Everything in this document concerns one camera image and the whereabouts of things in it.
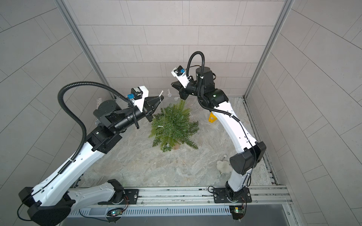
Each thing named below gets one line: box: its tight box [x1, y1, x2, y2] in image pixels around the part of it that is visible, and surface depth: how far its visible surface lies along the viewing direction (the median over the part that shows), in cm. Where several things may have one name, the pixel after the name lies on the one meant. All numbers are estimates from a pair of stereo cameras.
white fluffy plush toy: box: [216, 153, 233, 174], surface depth 80 cm
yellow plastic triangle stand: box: [208, 111, 218, 123], surface depth 104 cm
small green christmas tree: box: [148, 99, 200, 153], surface depth 70 cm
